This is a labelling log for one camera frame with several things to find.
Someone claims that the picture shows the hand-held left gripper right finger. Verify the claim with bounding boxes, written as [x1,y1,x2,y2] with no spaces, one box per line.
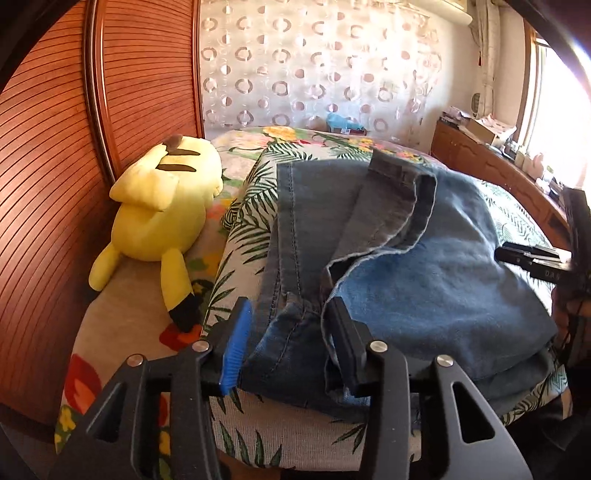
[323,296,534,480]

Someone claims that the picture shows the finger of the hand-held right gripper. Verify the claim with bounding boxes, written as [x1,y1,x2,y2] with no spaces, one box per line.
[494,248,574,283]
[502,241,561,260]

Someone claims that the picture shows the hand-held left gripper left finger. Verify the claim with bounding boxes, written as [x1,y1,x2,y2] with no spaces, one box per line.
[48,298,254,480]

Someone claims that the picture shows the blue denim pants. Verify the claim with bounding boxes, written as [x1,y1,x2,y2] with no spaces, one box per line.
[240,148,560,423]

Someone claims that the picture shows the person's right hand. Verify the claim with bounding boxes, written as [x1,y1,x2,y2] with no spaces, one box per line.
[551,285,583,337]

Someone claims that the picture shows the wooden cabinet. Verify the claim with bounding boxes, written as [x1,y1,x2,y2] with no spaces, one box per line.
[431,119,571,251]

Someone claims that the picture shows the window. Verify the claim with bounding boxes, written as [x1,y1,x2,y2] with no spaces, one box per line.
[525,28,591,188]

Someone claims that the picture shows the floral blanket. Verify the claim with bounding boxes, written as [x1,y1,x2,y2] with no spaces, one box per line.
[54,124,444,457]

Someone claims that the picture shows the cardboard box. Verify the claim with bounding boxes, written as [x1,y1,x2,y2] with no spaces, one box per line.
[462,115,516,149]

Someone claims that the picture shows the yellow plush toy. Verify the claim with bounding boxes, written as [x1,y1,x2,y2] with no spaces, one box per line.
[89,134,225,334]

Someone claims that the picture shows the white side curtain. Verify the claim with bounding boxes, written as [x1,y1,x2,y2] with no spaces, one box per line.
[470,0,503,117]

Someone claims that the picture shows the blue plastic toy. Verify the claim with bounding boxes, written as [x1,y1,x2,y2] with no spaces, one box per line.
[325,112,366,136]

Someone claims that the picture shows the wooden headboard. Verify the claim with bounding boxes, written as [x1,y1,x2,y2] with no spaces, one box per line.
[0,0,207,428]

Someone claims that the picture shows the white curtain pelmet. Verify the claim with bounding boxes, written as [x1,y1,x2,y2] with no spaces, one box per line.
[402,0,475,27]

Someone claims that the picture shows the sheer curtain with circles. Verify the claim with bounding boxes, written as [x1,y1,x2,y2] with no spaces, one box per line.
[198,0,445,149]

